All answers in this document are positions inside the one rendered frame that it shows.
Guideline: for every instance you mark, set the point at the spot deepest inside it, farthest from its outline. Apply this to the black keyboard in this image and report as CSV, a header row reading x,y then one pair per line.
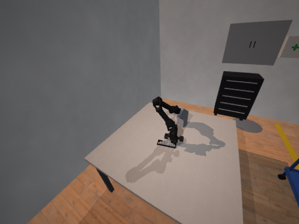
x,y
165,143

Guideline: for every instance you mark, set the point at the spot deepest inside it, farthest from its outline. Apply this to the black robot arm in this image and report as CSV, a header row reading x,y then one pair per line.
x,y
171,126

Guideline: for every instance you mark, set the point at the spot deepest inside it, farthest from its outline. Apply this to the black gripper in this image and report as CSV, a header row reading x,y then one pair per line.
x,y
180,138

